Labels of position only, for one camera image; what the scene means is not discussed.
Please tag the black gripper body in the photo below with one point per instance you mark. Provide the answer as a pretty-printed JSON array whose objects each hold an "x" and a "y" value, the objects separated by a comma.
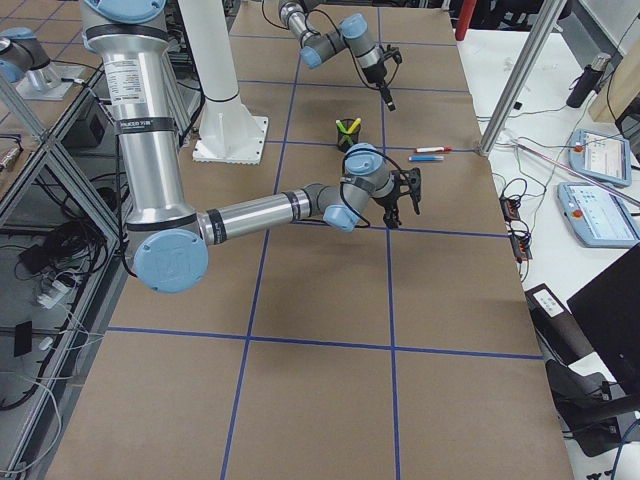
[
  {"x": 374, "y": 77},
  {"x": 387, "y": 201}
]

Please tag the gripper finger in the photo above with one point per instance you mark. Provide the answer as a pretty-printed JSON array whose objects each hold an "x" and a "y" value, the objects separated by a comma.
[
  {"x": 389, "y": 101},
  {"x": 388, "y": 218},
  {"x": 395, "y": 221},
  {"x": 382, "y": 93}
]

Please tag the yellow highlighter pen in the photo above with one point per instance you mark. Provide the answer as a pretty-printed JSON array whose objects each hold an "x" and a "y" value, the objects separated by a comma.
[{"x": 354, "y": 126}]

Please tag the blue highlighter pen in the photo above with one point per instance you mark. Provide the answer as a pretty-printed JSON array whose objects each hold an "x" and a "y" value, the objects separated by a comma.
[{"x": 426, "y": 158}]

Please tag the green highlighter pen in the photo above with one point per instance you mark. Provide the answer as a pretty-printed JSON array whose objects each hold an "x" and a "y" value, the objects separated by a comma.
[{"x": 341, "y": 127}]

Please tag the red white marker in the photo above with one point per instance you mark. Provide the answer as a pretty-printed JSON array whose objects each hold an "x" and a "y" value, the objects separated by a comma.
[{"x": 437, "y": 149}]

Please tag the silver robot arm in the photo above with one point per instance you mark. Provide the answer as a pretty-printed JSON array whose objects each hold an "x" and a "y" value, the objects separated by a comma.
[
  {"x": 351, "y": 34},
  {"x": 168, "y": 238}
]

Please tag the black mesh pen cup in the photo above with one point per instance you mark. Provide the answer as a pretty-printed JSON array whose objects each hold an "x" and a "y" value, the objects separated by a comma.
[{"x": 345, "y": 142}]

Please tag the red cylinder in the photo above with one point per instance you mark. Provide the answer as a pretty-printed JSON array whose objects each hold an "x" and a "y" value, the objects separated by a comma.
[{"x": 464, "y": 19}]

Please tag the orange black usb hub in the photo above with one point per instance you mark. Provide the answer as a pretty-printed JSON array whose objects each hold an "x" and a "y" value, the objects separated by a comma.
[{"x": 510, "y": 209}]

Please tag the black water bottle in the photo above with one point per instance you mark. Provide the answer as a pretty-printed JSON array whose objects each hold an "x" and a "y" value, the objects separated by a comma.
[{"x": 585, "y": 84}]

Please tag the lower teach pendant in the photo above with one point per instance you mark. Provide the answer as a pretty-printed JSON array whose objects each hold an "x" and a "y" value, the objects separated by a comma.
[{"x": 598, "y": 219}]

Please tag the teach pendant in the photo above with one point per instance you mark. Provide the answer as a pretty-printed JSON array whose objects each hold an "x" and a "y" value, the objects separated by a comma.
[
  {"x": 598, "y": 219},
  {"x": 602, "y": 157}
]

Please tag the upper teach pendant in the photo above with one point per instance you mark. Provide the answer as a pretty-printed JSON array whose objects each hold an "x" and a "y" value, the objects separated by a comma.
[{"x": 602, "y": 157}]

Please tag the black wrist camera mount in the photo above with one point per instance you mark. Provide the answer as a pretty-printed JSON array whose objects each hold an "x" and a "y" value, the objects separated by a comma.
[{"x": 409, "y": 182}]

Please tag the white camera pillar base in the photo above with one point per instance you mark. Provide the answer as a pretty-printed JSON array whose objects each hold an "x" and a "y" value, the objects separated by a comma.
[{"x": 228, "y": 132}]

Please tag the aluminium frame post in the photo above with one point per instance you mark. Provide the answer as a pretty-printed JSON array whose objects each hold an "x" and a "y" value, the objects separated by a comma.
[{"x": 536, "y": 39}]

